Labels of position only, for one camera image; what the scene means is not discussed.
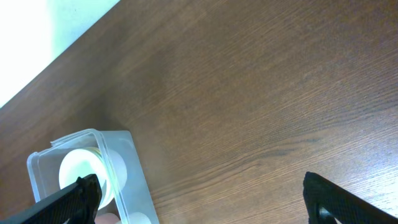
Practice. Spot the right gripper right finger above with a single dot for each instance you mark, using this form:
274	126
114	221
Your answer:
327	202

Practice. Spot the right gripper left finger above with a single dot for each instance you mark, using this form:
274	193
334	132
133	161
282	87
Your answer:
77	203

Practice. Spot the pink plastic cup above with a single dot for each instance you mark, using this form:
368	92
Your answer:
107	218

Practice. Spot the white plastic bowl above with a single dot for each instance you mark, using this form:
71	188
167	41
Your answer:
81	163

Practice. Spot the white plastic cup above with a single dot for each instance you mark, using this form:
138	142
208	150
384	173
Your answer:
136	218

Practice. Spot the clear plastic storage container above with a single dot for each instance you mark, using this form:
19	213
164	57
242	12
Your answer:
43	168

